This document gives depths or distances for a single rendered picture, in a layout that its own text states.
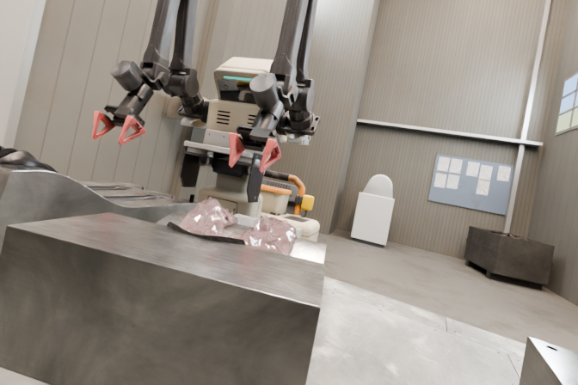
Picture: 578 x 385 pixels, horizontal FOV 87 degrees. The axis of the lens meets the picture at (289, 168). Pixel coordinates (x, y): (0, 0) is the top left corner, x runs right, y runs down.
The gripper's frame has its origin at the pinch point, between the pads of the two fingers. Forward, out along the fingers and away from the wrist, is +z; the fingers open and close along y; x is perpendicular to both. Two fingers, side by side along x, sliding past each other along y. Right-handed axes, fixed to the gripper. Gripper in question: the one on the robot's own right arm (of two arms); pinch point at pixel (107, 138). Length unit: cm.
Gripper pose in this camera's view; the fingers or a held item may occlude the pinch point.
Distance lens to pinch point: 98.9
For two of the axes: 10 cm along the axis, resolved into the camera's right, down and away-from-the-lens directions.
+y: 9.3, 1.8, -3.1
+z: -3.1, 8.4, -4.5
